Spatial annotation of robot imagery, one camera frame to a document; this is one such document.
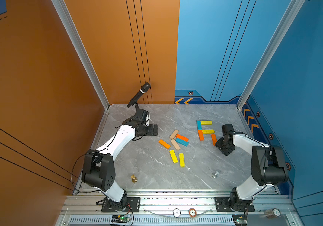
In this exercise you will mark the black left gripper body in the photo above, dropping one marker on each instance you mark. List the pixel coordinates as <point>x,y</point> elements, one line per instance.
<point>148,130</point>

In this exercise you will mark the long orange block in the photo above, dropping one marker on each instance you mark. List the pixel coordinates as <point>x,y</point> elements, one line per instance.
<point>182,138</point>

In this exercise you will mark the right green circuit board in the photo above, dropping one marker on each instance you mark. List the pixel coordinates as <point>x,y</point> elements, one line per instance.
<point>240,220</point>

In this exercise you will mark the orange block bottom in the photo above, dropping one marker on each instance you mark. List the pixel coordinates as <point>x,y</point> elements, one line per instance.
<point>214,139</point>

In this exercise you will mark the aluminium corner post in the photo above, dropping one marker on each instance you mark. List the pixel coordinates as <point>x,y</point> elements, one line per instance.
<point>276,39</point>
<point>68,23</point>

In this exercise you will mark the aluminium corner post left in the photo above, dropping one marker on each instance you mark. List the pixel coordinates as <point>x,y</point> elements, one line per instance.
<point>68,23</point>

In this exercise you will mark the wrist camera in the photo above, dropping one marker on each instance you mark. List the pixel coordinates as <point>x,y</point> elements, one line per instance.
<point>142,116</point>
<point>228,131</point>

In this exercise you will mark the yellow block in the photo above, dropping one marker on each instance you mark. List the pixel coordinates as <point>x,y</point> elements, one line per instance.
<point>209,131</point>
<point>206,122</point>
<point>181,160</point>
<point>173,156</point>

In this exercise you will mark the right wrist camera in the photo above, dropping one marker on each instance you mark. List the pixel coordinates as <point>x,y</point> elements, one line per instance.
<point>228,131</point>

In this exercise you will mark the left green circuit board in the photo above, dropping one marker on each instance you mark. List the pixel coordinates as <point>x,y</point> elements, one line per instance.
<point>120,219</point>

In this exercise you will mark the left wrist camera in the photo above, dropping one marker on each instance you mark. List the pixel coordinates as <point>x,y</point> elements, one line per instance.
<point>142,116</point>

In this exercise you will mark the beige wooden block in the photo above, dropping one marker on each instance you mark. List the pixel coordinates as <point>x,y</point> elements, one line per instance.
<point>175,144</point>
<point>174,134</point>

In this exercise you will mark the aluminium front rail frame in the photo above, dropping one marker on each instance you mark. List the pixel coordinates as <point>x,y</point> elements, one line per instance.
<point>178,208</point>

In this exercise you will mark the silver chess piece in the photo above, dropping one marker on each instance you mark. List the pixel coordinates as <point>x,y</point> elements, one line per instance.
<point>215,174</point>

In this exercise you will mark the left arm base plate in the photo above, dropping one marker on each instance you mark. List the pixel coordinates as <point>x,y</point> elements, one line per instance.
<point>126,204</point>

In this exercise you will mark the aluminium corner post right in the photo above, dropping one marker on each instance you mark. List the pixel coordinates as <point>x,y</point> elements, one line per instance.
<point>276,39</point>

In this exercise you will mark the brass chess piece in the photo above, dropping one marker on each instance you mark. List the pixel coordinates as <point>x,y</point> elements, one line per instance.
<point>134,178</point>

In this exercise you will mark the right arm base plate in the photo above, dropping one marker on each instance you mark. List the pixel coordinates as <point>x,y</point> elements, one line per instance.
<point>225,204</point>

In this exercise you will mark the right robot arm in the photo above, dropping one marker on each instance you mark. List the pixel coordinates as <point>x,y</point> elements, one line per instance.
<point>268,167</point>

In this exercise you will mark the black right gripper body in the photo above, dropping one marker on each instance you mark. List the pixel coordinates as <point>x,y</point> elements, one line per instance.
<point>225,149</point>

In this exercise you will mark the green circuit board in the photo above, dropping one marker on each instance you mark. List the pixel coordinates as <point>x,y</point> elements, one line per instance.
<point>240,220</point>
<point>120,219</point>

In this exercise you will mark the black microphone on stand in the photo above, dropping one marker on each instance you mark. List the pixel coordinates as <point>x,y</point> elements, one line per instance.
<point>139,94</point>

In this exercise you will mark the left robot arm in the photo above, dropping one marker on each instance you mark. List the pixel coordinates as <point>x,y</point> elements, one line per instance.
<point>98,166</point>

